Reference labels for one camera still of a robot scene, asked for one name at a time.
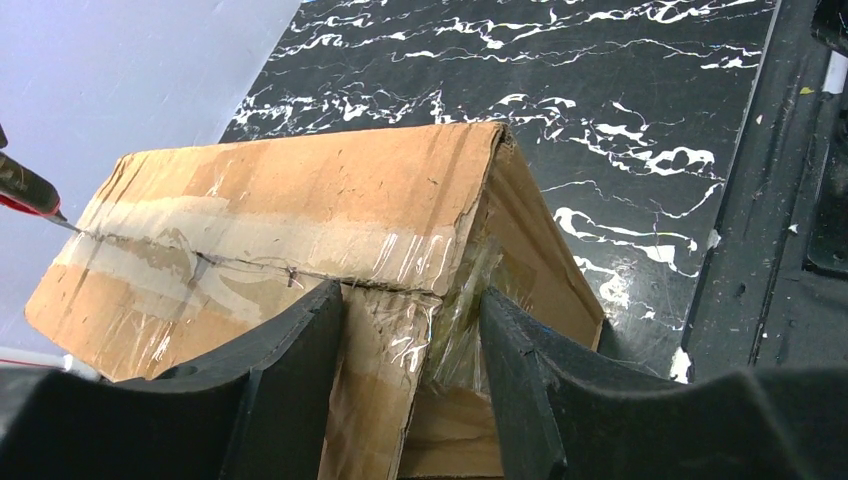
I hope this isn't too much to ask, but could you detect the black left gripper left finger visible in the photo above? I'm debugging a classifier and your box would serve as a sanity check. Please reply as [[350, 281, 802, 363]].
[[1, 281, 344, 479]]

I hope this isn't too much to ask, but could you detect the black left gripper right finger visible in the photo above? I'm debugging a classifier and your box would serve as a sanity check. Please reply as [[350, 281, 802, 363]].
[[480, 288, 847, 479]]

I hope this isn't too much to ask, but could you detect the brown cardboard express box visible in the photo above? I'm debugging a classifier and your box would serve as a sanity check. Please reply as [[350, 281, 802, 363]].
[[24, 122, 604, 479]]

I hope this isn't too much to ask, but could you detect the red black utility knife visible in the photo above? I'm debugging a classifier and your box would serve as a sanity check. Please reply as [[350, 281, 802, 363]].
[[1, 130, 82, 233]]

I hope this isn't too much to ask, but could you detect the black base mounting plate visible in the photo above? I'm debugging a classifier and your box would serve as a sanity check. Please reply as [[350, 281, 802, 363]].
[[675, 1, 847, 382]]

